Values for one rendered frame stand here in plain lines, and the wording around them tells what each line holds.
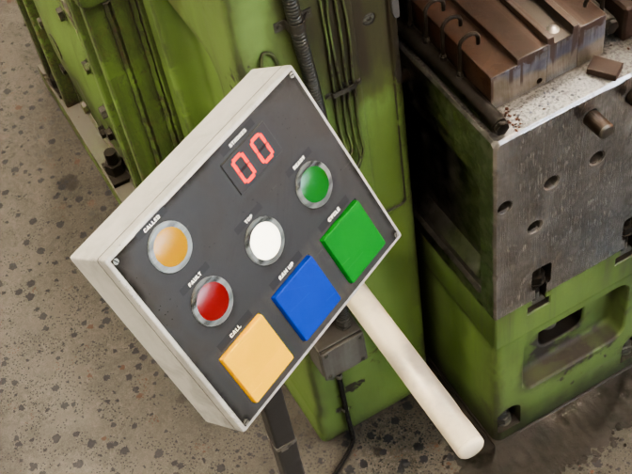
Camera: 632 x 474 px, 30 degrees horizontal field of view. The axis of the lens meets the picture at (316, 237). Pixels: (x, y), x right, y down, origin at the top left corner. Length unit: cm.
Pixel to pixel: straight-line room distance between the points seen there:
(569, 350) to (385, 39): 89
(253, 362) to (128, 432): 121
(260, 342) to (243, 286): 7
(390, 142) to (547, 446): 83
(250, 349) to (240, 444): 113
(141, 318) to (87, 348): 139
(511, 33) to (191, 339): 69
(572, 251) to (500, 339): 21
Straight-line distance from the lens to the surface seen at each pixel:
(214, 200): 134
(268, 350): 139
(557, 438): 246
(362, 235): 147
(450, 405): 176
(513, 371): 224
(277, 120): 140
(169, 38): 205
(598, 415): 249
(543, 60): 174
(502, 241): 187
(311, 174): 142
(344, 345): 211
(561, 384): 241
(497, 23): 175
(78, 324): 276
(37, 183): 307
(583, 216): 197
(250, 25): 158
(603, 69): 178
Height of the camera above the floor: 217
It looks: 51 degrees down
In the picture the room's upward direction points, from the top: 11 degrees counter-clockwise
